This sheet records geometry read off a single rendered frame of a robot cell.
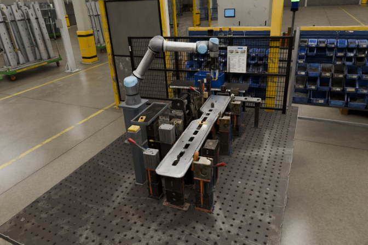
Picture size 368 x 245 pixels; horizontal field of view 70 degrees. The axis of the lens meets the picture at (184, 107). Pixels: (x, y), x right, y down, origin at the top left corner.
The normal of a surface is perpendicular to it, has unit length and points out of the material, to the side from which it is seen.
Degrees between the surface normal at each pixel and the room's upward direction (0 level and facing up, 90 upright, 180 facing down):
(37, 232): 0
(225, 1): 90
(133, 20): 89
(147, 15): 90
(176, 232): 0
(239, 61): 90
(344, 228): 0
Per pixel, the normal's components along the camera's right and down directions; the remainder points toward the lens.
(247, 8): -0.42, 0.37
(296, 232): -0.05, -0.92
